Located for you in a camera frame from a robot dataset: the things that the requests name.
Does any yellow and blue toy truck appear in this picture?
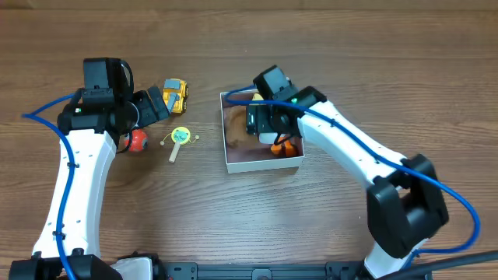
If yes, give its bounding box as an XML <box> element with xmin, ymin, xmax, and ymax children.
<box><xmin>163</xmin><ymin>79</ymin><xmax>189</xmax><ymax>114</ymax></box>

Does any red ball toy with eye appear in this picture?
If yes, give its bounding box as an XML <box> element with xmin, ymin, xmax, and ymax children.
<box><xmin>124</xmin><ymin>129</ymin><xmax>149</xmax><ymax>152</ymax></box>

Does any white plush duck toy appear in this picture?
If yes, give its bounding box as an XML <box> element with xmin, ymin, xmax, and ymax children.
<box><xmin>246</xmin><ymin>104</ymin><xmax>300</xmax><ymax>158</ymax></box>

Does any brown plush toy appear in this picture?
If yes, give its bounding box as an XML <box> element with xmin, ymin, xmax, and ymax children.
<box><xmin>223</xmin><ymin>106</ymin><xmax>249</xmax><ymax>149</ymax></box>

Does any white square box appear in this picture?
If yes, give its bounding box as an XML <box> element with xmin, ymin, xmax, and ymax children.
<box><xmin>219</xmin><ymin>92</ymin><xmax>305</xmax><ymax>173</ymax></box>

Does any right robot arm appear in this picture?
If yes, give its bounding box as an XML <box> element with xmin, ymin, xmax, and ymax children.
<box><xmin>247</xmin><ymin>65</ymin><xmax>449</xmax><ymax>279</ymax></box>

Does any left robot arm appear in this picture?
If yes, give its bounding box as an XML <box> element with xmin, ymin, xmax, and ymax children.
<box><xmin>9</xmin><ymin>58</ymin><xmax>171</xmax><ymax>279</ymax></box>

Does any wooden cat rattle drum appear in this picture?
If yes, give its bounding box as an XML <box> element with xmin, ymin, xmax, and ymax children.
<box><xmin>160</xmin><ymin>126</ymin><xmax>200</xmax><ymax>163</ymax></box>

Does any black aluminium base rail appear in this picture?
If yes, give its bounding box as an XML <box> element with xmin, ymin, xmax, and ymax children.
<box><xmin>164</xmin><ymin>261</ymin><xmax>371</xmax><ymax>280</ymax></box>

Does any thick black cable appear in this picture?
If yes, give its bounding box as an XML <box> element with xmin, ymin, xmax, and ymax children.
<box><xmin>384</xmin><ymin>250</ymin><xmax>498</xmax><ymax>280</ymax></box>

